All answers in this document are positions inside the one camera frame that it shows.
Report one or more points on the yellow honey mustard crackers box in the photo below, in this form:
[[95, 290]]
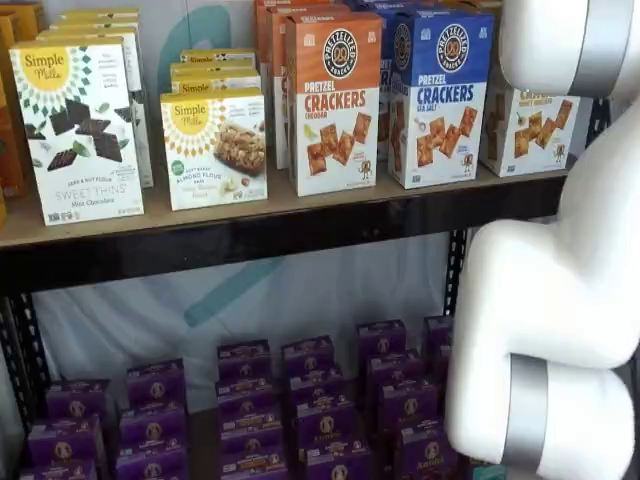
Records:
[[530, 135]]

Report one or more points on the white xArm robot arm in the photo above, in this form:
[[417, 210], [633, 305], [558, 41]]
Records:
[[550, 300]]

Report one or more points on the wooden shelf board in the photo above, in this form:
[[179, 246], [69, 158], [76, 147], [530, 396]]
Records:
[[280, 205]]

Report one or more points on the black metal shelf rack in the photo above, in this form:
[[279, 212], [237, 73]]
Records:
[[250, 240]]

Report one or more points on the purple snack box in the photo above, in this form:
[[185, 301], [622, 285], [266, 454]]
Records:
[[250, 432], [244, 360], [57, 472], [337, 462], [437, 332], [325, 420], [317, 384], [425, 455], [307, 352], [381, 337], [152, 462], [152, 425], [155, 382], [441, 362], [65, 442], [395, 369], [77, 400], [407, 405], [245, 397], [255, 465]]

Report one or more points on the orange cheddar crackers box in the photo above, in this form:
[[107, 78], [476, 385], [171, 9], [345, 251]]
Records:
[[335, 110], [279, 100], [260, 50]]

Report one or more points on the Simple Mills almond bars box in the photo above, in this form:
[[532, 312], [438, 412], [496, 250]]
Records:
[[200, 86], [215, 155], [215, 70], [215, 55]]

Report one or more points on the blue sea salt crackers box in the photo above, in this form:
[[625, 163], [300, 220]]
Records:
[[440, 110], [387, 100], [365, 5]]

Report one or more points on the Simple Mills sweet thins box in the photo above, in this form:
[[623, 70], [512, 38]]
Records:
[[95, 26], [75, 140], [97, 18], [100, 11], [142, 140]]

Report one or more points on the teal box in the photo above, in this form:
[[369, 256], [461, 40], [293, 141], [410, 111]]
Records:
[[487, 472]]

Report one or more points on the orange snack box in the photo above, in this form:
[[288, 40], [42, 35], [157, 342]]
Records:
[[30, 20], [2, 210], [10, 125]]

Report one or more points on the white backdrop sheet teal print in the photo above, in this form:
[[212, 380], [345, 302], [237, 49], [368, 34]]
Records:
[[125, 320]]

